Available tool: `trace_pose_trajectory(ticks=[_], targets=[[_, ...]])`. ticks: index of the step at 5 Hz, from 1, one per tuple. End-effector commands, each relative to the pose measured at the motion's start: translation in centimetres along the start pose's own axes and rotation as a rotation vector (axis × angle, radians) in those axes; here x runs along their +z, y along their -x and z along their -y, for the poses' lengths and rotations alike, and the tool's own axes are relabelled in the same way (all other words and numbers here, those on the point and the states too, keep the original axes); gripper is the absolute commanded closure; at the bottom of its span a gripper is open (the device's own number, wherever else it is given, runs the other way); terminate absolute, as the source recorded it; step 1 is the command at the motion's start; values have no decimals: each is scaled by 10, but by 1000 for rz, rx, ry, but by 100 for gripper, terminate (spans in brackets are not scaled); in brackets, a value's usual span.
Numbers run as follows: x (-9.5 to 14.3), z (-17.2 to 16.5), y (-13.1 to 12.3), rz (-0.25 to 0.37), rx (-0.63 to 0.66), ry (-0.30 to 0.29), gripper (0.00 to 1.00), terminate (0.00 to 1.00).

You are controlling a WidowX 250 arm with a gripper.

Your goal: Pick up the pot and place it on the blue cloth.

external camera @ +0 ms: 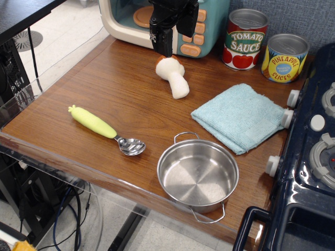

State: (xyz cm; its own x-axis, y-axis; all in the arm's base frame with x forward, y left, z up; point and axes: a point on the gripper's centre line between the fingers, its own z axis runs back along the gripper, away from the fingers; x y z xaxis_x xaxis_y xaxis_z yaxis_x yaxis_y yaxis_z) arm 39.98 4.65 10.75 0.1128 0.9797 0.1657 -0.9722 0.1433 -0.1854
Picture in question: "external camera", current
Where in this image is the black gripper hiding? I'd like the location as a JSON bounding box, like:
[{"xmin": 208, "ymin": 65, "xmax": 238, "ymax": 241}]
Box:
[{"xmin": 149, "ymin": 0, "xmax": 199, "ymax": 58}]

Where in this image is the stainless steel pot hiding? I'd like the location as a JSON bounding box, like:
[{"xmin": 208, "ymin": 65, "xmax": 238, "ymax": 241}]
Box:
[{"xmin": 157, "ymin": 133, "xmax": 239, "ymax": 224}]

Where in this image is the light blue folded cloth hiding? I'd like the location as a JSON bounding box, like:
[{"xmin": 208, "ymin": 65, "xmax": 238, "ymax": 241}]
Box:
[{"xmin": 191, "ymin": 83, "xmax": 285, "ymax": 155}]

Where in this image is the plush mushroom toy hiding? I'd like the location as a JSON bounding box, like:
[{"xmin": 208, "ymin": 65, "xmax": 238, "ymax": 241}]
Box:
[{"xmin": 155, "ymin": 56, "xmax": 189, "ymax": 99}]

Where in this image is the toy microwave teal and cream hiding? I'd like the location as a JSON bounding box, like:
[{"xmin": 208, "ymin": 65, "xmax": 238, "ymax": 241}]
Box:
[{"xmin": 98, "ymin": 1, "xmax": 230, "ymax": 58}]

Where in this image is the tomato sauce can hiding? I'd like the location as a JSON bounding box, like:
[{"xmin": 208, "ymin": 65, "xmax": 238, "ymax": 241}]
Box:
[{"xmin": 222, "ymin": 8, "xmax": 269, "ymax": 70}]

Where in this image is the pineapple slices can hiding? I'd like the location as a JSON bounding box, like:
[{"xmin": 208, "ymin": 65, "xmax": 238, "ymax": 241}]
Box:
[{"xmin": 261, "ymin": 33, "xmax": 310, "ymax": 84}]

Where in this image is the black desk at left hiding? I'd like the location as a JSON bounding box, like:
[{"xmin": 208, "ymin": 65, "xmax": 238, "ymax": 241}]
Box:
[{"xmin": 1, "ymin": 0, "xmax": 65, "ymax": 44}]

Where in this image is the dark blue toy stove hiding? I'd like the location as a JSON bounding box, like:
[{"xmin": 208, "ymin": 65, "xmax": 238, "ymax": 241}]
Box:
[{"xmin": 233, "ymin": 43, "xmax": 334, "ymax": 250}]

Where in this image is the spoon with yellow-green handle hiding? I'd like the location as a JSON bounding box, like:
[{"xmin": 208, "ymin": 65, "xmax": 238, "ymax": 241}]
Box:
[{"xmin": 68, "ymin": 105, "xmax": 146, "ymax": 156}]

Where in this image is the black cable under table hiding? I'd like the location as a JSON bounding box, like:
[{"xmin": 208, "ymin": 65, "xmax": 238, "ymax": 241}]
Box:
[{"xmin": 36, "ymin": 182, "xmax": 92, "ymax": 251}]

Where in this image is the blue cable under table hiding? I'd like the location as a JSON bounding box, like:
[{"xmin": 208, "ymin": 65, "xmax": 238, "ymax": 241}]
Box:
[{"xmin": 53, "ymin": 187, "xmax": 82, "ymax": 251}]

